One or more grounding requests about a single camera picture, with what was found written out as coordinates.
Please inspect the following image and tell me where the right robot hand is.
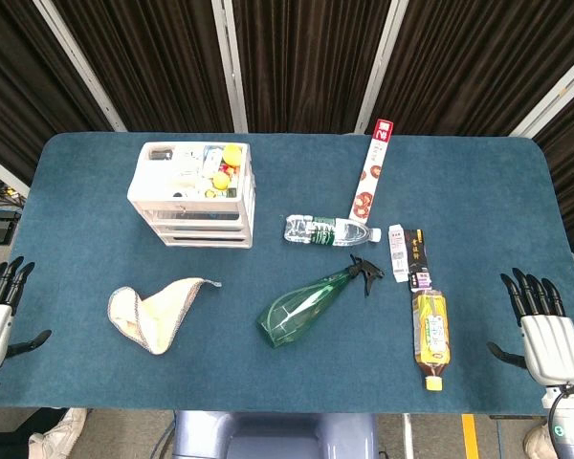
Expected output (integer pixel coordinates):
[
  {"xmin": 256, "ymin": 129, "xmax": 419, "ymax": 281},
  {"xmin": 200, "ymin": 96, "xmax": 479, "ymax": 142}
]
[{"xmin": 486, "ymin": 267, "xmax": 574, "ymax": 386}]

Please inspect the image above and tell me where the white storage drawer organizer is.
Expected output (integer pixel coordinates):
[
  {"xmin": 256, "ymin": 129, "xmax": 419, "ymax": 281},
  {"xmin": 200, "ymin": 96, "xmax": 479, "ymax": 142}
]
[{"xmin": 126, "ymin": 141, "xmax": 257, "ymax": 250}]

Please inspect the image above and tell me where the white shoe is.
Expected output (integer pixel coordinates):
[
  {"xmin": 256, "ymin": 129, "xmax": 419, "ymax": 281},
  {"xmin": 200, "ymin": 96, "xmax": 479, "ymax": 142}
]
[
  {"xmin": 27, "ymin": 407, "xmax": 88, "ymax": 459},
  {"xmin": 523, "ymin": 420, "xmax": 559, "ymax": 459}
]

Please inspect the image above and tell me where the tea bottle yellow label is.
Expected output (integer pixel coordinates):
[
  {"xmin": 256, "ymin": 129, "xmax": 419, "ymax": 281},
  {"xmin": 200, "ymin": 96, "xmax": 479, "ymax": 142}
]
[{"xmin": 411, "ymin": 288, "xmax": 452, "ymax": 392}]

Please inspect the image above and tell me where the blue felt table cover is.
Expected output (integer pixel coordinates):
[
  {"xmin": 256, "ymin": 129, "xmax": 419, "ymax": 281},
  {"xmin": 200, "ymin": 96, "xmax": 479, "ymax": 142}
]
[{"xmin": 0, "ymin": 132, "xmax": 574, "ymax": 416}]

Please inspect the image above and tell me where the black snack packet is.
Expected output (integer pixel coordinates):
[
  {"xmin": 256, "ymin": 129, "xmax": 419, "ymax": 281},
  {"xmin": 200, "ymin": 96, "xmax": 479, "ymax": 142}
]
[{"xmin": 403, "ymin": 229, "xmax": 434, "ymax": 293}]

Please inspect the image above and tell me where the small white carton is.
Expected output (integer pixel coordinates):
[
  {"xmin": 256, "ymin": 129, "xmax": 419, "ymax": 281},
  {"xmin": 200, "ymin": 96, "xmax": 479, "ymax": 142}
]
[{"xmin": 387, "ymin": 224, "xmax": 410, "ymax": 284}]

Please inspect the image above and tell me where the clear water bottle green label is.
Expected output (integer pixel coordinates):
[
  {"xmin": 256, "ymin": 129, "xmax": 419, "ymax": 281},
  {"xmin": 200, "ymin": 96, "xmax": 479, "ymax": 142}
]
[{"xmin": 282, "ymin": 214, "xmax": 383, "ymax": 249}]

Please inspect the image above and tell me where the long red white box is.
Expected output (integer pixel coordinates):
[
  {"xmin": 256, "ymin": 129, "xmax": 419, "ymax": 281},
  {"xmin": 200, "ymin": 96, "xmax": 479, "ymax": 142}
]
[{"xmin": 348, "ymin": 118, "xmax": 394, "ymax": 223}]

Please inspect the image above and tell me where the green spray bottle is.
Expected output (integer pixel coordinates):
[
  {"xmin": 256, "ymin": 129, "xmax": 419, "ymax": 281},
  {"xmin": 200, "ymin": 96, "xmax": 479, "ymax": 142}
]
[{"xmin": 255, "ymin": 254, "xmax": 386, "ymax": 349}]

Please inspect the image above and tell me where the blue-grey robot torso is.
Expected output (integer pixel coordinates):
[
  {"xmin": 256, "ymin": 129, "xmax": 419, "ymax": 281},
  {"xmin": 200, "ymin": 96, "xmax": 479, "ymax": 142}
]
[{"xmin": 171, "ymin": 410, "xmax": 379, "ymax": 459}]

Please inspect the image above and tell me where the dark brown curtain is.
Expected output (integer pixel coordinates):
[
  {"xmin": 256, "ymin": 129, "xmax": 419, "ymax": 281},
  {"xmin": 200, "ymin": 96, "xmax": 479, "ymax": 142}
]
[{"xmin": 0, "ymin": 0, "xmax": 574, "ymax": 254}]

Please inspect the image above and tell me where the white aluminium frame post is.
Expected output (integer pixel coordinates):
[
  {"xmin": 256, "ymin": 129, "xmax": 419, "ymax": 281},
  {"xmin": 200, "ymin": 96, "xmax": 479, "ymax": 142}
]
[
  {"xmin": 509, "ymin": 44, "xmax": 574, "ymax": 140},
  {"xmin": 0, "ymin": 148, "xmax": 31, "ymax": 198},
  {"xmin": 210, "ymin": 0, "xmax": 249, "ymax": 134},
  {"xmin": 32, "ymin": 0, "xmax": 128, "ymax": 133},
  {"xmin": 353, "ymin": 0, "xmax": 409, "ymax": 135}
]

